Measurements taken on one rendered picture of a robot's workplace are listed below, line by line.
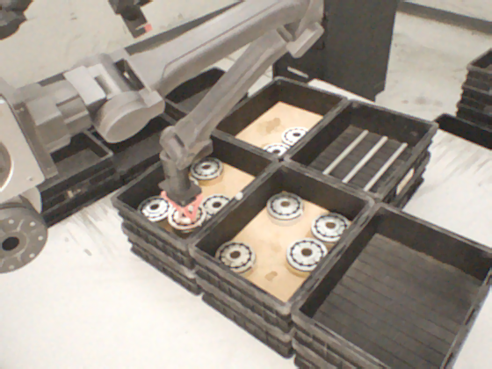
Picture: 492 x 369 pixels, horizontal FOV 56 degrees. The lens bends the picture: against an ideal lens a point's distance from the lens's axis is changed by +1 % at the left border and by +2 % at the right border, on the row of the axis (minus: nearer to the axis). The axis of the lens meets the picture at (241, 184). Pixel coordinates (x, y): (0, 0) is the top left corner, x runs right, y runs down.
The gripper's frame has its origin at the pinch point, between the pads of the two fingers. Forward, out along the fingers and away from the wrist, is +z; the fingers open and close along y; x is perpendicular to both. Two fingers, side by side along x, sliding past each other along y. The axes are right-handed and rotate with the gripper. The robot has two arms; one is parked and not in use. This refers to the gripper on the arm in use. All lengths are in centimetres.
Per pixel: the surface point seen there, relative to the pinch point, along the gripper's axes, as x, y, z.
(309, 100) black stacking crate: -68, 14, 3
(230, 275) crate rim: 6.5, -24.5, -0.5
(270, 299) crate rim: 5.1, -35.3, -0.3
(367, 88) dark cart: -184, 63, 66
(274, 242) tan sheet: -13.4, -18.8, 9.1
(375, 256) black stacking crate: -27.1, -40.7, 9.8
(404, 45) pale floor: -293, 101, 87
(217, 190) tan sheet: -17.1, 8.4, 8.4
